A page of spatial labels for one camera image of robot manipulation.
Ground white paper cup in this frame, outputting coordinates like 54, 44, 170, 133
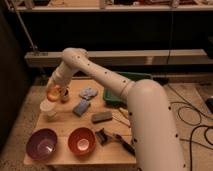
40, 99, 56, 117

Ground black cables on floor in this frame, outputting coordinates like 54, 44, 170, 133
162, 81, 213, 171

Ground small metal cup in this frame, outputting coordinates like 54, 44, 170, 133
60, 89, 70, 103

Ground red orange bowl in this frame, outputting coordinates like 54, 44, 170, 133
68, 127, 96, 156

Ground black binder clip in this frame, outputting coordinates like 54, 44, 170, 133
95, 129, 112, 145

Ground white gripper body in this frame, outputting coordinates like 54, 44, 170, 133
46, 77, 67, 95

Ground grey rectangular block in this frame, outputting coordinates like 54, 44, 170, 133
91, 111, 112, 123

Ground black handled tool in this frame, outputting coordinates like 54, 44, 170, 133
113, 134, 135, 156

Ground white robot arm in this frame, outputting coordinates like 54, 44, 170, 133
46, 48, 187, 171

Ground metal shelf rail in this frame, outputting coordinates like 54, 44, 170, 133
25, 49, 213, 68

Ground banana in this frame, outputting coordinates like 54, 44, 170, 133
119, 107, 129, 120

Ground grey blue cloth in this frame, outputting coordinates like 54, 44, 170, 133
79, 87, 98, 100

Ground yellow red apple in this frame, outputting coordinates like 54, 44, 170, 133
46, 86, 60, 102

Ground green plastic tray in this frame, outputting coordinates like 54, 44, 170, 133
103, 71, 152, 106

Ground purple bowl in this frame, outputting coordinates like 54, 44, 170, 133
26, 128, 57, 160

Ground wooden board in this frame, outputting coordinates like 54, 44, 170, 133
24, 79, 136, 166

